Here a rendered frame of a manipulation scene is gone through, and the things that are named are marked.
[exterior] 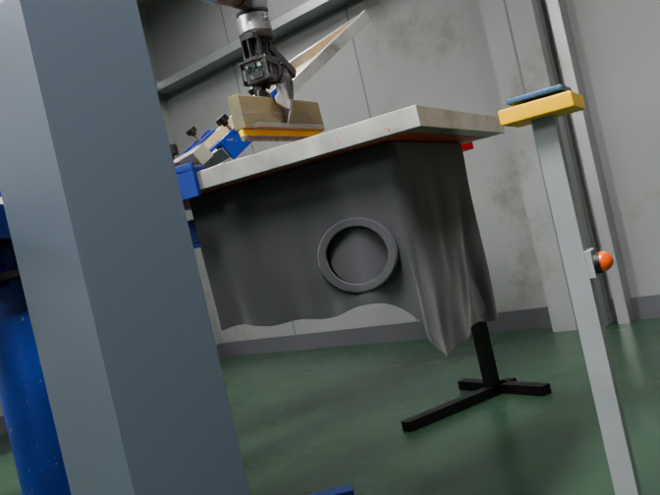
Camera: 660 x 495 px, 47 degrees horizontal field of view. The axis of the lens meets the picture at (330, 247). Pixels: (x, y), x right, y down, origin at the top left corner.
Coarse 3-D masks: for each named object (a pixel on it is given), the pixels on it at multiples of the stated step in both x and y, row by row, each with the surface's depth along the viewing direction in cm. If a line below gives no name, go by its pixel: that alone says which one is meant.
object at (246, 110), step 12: (240, 96) 159; (252, 96) 163; (240, 108) 158; (252, 108) 162; (264, 108) 166; (276, 108) 171; (300, 108) 180; (312, 108) 186; (240, 120) 158; (252, 120) 161; (264, 120) 165; (276, 120) 169; (300, 120) 179; (312, 120) 185
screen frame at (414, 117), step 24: (384, 120) 132; (408, 120) 130; (432, 120) 135; (456, 120) 148; (480, 120) 163; (288, 144) 141; (312, 144) 139; (336, 144) 136; (360, 144) 137; (216, 168) 149; (240, 168) 146; (264, 168) 144
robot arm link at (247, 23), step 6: (252, 12) 169; (258, 12) 169; (264, 12) 170; (240, 18) 170; (246, 18) 169; (252, 18) 169; (258, 18) 169; (264, 18) 170; (270, 18) 171; (240, 24) 170; (246, 24) 169; (252, 24) 169; (258, 24) 169; (264, 24) 169; (270, 24) 171; (240, 30) 171; (246, 30) 169; (252, 30) 169
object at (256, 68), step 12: (240, 36) 169; (252, 36) 167; (264, 36) 171; (252, 48) 169; (264, 48) 171; (252, 60) 167; (264, 60) 166; (276, 60) 171; (252, 72) 168; (264, 72) 167; (276, 72) 171; (252, 84) 170; (264, 84) 174
